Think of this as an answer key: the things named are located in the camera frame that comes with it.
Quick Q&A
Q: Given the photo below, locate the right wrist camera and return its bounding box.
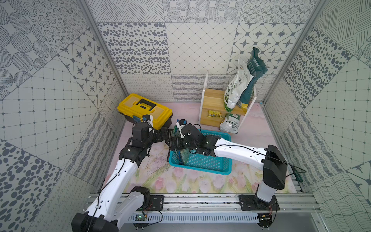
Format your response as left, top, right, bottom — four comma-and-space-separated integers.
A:
176, 119, 187, 139

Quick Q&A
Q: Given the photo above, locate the white fertilizer bag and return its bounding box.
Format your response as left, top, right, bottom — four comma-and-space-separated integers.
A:
223, 58, 252, 112

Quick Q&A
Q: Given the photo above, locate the wooden white-framed shelf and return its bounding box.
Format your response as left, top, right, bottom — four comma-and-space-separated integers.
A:
199, 71, 257, 130

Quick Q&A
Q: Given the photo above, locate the dark green fertilizer bag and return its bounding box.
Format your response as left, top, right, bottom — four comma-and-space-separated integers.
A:
237, 47, 268, 110

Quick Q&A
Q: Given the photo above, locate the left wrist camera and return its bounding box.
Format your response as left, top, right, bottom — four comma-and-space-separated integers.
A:
142, 115, 153, 127

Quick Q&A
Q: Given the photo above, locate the yellow black toolbox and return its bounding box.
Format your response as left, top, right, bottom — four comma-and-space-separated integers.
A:
117, 93, 173, 130

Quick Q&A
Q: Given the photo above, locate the white slotted cable duct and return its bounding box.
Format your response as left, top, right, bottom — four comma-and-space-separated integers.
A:
123, 212, 259, 223

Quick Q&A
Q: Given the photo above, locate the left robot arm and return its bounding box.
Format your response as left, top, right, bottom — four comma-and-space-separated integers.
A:
71, 122, 168, 232

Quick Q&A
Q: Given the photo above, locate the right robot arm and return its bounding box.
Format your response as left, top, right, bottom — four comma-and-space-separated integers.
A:
166, 124, 291, 212

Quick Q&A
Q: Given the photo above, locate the colourful green fertilizer bag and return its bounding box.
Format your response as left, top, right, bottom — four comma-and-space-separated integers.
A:
173, 126, 184, 165

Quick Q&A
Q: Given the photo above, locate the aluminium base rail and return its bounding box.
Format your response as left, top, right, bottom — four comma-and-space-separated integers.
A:
162, 193, 320, 213

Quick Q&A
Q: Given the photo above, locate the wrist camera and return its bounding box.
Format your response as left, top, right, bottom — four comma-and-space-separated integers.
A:
176, 119, 187, 139
142, 115, 153, 127

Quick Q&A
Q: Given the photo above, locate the teal plastic basket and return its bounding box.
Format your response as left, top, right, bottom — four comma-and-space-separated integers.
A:
168, 129, 232, 175

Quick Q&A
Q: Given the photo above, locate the small yellow seed packet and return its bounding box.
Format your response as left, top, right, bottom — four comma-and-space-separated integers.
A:
208, 110, 224, 119

